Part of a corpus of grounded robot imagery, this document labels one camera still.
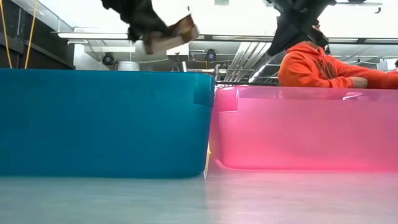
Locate long ceiling light fixture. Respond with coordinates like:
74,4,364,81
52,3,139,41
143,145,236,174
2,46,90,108
51,30,131,40

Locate yellow cable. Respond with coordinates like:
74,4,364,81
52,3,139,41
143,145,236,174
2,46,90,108
24,0,40,70
0,0,13,70

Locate white cylinder container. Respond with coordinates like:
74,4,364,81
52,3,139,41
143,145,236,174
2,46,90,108
117,60,141,72

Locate silver slatted metal rack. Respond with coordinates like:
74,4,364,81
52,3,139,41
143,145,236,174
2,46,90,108
222,42,277,84

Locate black round device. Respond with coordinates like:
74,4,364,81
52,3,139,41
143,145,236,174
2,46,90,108
204,49,218,63
101,52,117,67

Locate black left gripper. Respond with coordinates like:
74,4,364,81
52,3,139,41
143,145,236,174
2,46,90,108
100,0,175,44

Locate teal plastic tray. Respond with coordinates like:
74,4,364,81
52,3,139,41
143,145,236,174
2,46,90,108
0,68,215,180

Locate orange spice packet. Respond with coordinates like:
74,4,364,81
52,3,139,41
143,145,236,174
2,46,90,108
143,14,200,55

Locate person's hand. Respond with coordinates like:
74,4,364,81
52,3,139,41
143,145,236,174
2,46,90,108
349,76,369,89

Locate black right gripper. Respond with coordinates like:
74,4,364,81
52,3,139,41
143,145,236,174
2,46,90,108
266,0,338,57

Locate white table mat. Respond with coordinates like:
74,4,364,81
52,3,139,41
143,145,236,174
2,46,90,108
0,169,398,224

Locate person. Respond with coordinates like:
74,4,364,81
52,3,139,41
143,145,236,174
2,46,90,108
277,23,398,90

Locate pink plastic tray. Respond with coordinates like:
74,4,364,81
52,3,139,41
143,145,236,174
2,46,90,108
208,85,398,172

